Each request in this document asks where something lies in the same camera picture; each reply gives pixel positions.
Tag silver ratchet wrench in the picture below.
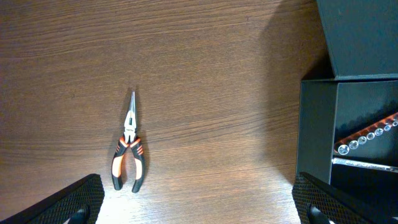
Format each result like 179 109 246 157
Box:
331 157 397 173

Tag black open gift box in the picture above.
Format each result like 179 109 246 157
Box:
296 0 397 219

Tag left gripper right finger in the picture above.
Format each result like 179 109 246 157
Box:
292 172 397 224

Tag orange black long-nose pliers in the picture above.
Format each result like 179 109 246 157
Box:
111 91 146 193

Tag orange socket rail set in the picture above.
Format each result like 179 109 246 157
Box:
333 113 397 156

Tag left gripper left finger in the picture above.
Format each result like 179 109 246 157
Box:
2 174 104 224

